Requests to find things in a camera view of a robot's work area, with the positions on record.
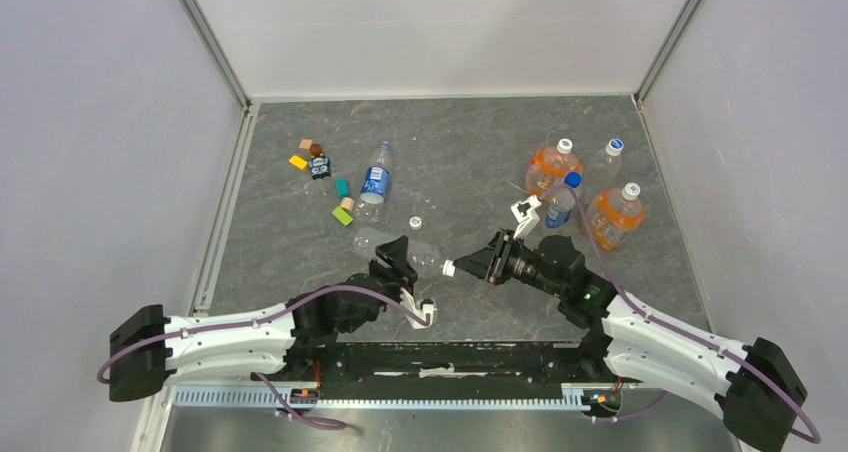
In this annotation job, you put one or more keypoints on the orange bottle right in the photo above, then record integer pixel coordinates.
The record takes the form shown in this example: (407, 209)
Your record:
(614, 215)

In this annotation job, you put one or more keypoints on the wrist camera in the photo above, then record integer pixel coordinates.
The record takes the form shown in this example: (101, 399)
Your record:
(422, 313)
(526, 215)

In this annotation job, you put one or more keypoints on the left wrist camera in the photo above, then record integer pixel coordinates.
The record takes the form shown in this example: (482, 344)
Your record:
(422, 313)

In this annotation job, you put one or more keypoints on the blue cap pepsi bottle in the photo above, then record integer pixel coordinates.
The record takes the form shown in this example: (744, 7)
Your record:
(562, 201)

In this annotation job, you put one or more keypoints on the lying blue label bottle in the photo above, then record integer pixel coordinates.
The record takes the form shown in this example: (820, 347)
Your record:
(372, 201)

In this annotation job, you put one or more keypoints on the green block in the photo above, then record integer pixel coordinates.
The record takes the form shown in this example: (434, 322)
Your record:
(342, 216)

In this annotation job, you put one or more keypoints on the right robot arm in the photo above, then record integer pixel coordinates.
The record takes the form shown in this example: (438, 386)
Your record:
(752, 388)

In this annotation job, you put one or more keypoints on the white cable tray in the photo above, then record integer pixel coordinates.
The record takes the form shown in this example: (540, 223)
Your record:
(258, 395)

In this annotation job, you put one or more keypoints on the teal block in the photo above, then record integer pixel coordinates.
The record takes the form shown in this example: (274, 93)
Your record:
(342, 188)

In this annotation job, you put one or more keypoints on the orange bottle left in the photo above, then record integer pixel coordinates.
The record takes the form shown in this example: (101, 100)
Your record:
(549, 166)

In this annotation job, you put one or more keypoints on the yellow block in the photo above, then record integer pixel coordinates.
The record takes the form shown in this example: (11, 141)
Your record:
(298, 162)

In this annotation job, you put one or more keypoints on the tan cylinder block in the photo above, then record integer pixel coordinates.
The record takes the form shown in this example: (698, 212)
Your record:
(347, 205)

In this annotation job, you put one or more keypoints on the orange bottle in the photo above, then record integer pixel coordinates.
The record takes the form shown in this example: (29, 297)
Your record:
(549, 166)
(614, 215)

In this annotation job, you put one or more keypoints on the clear bottle white cap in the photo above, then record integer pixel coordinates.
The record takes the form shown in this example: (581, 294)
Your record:
(602, 168)

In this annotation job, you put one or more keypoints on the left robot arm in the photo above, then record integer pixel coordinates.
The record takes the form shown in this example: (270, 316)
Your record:
(151, 350)

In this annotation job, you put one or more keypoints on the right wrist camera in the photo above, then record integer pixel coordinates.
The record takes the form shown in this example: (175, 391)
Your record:
(526, 215)

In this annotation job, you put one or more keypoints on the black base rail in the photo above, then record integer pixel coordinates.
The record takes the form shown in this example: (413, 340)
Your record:
(444, 370)

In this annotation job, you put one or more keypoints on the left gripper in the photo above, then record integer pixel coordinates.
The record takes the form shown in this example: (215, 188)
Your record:
(399, 272)

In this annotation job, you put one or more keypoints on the clear plastic bottle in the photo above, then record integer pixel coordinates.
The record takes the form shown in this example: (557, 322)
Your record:
(424, 258)

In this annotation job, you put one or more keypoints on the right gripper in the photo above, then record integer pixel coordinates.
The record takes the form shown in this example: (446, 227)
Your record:
(489, 264)

